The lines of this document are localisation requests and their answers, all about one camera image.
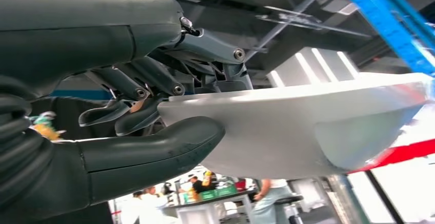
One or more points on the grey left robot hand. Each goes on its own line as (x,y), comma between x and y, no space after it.
(85,29)

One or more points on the green yellow plush toy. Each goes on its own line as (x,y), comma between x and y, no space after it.
(47,130)

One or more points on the left arm ribbed grey sleeve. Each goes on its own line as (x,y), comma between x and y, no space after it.
(27,168)

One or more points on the person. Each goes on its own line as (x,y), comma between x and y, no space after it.
(131,209)
(153,205)
(198,185)
(272,198)

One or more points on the green plastic crate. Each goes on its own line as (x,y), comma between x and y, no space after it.
(227,191)
(209,195)

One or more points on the distant work table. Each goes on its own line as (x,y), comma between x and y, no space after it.
(204,213)

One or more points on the ceiling light panel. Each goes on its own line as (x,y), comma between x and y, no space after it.
(321,64)

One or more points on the black round stool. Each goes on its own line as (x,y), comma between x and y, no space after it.
(289,199)

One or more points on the red barrier belt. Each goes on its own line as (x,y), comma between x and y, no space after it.
(407,154)

